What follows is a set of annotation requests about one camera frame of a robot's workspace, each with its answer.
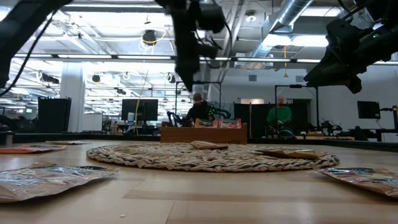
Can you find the white pillar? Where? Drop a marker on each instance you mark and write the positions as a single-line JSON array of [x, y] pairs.
[[73, 99]]

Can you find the black background robot arm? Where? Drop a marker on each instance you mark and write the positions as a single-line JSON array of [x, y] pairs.
[[331, 128], [174, 119], [220, 112]]

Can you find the overhead light bar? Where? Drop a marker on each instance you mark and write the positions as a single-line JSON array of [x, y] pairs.
[[93, 57]]

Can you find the black partition wall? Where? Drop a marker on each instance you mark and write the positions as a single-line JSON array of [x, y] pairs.
[[258, 121]]

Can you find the wooden compartment box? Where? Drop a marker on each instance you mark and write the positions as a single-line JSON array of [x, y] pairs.
[[202, 136]]

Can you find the person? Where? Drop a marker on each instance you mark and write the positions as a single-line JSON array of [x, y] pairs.
[[199, 112], [280, 115], [24, 124]]

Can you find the black computer monitor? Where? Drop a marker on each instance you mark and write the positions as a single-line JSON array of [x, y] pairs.
[[140, 110]]

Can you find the red tea packet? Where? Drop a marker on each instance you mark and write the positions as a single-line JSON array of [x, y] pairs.
[[230, 124]]

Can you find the round ceiling lamp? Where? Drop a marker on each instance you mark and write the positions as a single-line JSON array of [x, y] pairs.
[[250, 17]]

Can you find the silver ventilation duct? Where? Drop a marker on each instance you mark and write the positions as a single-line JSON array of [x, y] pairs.
[[292, 12]]

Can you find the white bottle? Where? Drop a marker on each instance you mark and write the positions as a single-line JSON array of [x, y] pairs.
[[131, 119]]

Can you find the small black monitor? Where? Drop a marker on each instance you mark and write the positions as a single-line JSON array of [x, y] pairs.
[[368, 109]]

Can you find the beige tea packet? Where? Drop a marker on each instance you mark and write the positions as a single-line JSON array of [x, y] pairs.
[[289, 153], [46, 183], [367, 180], [66, 142], [206, 145]]

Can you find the black desk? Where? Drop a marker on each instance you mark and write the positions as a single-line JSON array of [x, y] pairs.
[[379, 132]]

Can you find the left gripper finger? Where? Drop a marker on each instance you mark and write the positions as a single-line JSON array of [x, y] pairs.
[[188, 74]]

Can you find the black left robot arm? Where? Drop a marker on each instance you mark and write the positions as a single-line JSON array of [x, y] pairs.
[[21, 31]]

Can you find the black cabinet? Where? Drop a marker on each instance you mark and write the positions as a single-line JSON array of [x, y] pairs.
[[54, 115]]

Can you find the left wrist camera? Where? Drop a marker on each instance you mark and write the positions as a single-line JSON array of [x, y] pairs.
[[208, 51]]

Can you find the orange tea packet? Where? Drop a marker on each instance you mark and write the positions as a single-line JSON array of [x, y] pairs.
[[205, 124], [28, 150]]

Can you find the wall air vent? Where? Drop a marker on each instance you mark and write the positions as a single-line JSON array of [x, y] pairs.
[[252, 78], [299, 78]]

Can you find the round woven placemat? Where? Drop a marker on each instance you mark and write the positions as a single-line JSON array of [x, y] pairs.
[[211, 158]]

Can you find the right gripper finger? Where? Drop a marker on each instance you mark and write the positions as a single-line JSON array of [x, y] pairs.
[[326, 73], [349, 81]]

